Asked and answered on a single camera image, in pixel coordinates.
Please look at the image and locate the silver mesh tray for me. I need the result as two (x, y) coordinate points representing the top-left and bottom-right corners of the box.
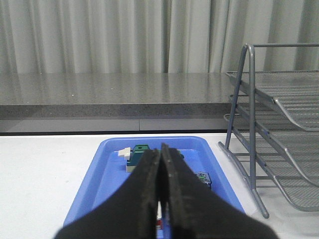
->
(225, 70), (319, 132)
(232, 110), (319, 186)
(256, 153), (319, 212)

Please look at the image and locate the red emergency stop button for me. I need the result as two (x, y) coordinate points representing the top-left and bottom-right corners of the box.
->
(195, 171), (212, 190)

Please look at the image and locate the grey stone counter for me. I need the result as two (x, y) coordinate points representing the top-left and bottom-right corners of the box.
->
(0, 73), (234, 134)

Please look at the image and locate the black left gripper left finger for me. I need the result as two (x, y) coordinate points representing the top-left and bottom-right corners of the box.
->
(55, 149), (160, 239)

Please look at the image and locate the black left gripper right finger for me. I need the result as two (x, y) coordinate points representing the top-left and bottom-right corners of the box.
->
(160, 144), (277, 239)

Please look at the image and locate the green and beige switch block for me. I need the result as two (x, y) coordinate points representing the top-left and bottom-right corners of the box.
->
(118, 144), (185, 173)

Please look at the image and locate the blue plastic tray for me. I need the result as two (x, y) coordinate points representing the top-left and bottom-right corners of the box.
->
(64, 136), (244, 226)

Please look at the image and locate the white pleated curtain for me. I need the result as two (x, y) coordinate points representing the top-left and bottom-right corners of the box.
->
(0, 0), (319, 73)

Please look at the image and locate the silver wire rack frame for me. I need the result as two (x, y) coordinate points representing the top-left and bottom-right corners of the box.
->
(218, 43), (319, 219)

